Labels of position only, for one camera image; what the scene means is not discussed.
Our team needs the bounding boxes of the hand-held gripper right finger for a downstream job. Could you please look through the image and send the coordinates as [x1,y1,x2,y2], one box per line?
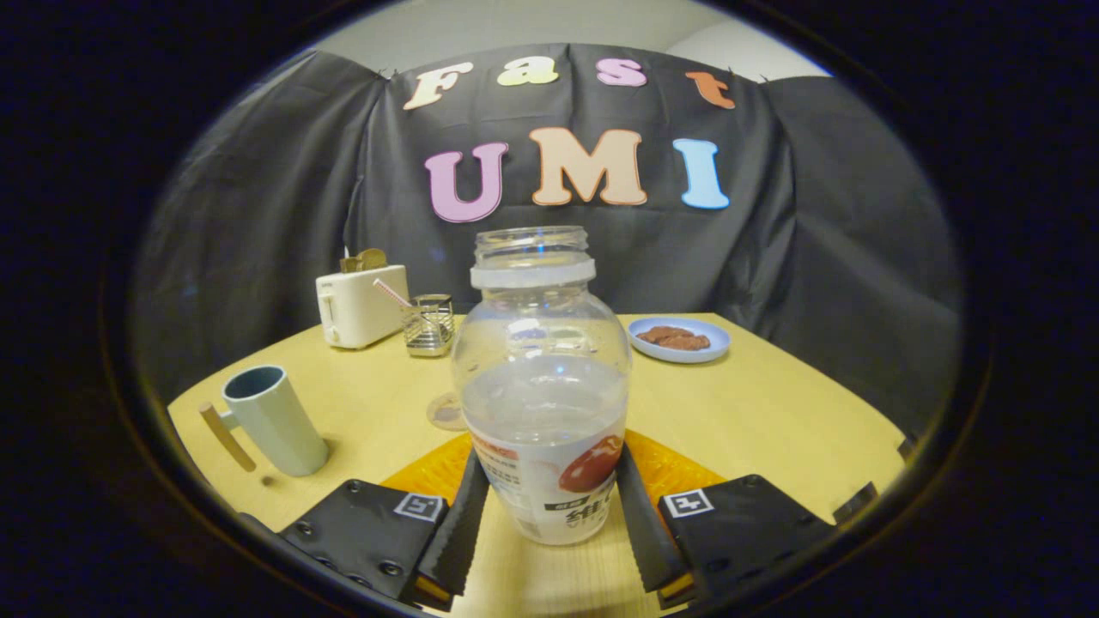
[614,429,838,610]

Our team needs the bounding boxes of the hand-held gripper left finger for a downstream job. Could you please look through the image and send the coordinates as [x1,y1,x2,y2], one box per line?
[275,432,490,612]

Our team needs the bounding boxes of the round printed coaster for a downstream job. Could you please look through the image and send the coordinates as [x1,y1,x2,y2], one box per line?
[427,392,469,432]

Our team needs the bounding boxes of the clear plastic juice bottle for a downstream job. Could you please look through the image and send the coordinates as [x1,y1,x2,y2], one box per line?
[451,226,634,547]

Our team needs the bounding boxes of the pale blue cup wooden handle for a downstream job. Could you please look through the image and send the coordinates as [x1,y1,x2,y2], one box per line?
[199,365,331,478]

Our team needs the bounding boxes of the wooden table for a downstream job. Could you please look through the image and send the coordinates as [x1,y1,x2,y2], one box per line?
[167,312,909,618]

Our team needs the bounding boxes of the pale blue plate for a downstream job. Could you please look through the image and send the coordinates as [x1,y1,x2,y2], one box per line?
[628,317,732,365]

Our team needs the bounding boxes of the cream white toaster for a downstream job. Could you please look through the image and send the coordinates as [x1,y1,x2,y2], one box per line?
[315,264,410,350]

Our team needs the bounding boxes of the black backdrop cloth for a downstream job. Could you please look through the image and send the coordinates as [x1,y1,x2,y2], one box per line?
[133,43,962,439]

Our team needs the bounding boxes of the metal wire basket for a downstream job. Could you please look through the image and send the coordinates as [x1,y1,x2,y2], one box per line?
[402,294,456,358]

